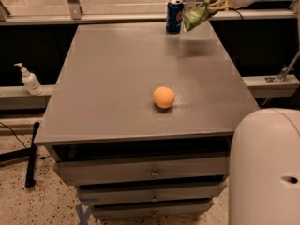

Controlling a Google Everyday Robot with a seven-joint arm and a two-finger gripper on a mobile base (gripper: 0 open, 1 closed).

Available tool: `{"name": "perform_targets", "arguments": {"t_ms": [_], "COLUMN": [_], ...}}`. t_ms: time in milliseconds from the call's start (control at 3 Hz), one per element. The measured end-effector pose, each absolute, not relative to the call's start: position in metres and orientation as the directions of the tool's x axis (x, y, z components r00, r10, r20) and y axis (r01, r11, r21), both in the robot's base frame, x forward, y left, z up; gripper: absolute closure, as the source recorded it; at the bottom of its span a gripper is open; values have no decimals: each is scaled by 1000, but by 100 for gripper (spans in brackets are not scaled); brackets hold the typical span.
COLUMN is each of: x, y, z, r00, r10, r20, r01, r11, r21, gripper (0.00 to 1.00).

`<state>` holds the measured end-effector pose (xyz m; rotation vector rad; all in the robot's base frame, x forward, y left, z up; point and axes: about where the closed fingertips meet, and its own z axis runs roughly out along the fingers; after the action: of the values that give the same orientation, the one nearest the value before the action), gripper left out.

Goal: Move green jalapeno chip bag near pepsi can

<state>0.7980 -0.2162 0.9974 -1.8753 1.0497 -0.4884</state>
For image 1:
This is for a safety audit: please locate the green jalapeno chip bag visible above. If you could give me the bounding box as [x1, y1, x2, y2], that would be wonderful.
[183, 2, 218, 32]

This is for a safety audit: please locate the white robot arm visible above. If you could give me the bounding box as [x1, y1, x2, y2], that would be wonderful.
[228, 108, 300, 225]

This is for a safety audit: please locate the blue pepsi can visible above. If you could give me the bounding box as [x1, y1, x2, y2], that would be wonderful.
[166, 0, 184, 33]

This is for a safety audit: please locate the orange fruit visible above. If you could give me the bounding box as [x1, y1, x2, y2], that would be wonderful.
[153, 86, 175, 109]

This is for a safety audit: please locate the grey drawer cabinet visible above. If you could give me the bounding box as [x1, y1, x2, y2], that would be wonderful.
[33, 20, 261, 221]

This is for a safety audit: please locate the top grey drawer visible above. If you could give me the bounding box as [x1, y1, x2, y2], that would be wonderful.
[53, 153, 229, 186]

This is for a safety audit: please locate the grey drawer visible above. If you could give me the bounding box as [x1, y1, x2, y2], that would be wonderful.
[77, 182, 227, 205]
[53, 153, 229, 186]
[92, 199, 213, 219]

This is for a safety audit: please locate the white pump lotion bottle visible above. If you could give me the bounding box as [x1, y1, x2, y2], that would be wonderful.
[15, 63, 43, 96]

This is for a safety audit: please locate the bottom grey drawer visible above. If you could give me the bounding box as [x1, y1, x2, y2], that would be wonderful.
[92, 199, 213, 219]

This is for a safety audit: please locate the middle grey drawer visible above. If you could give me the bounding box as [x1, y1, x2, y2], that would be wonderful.
[77, 182, 227, 205]

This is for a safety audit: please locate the black stand leg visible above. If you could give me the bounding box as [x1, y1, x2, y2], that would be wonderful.
[0, 122, 39, 188]

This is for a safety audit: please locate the metal window bracket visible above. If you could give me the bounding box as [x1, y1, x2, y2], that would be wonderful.
[67, 0, 83, 20]

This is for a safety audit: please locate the black cable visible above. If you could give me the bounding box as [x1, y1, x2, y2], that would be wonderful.
[0, 121, 51, 160]

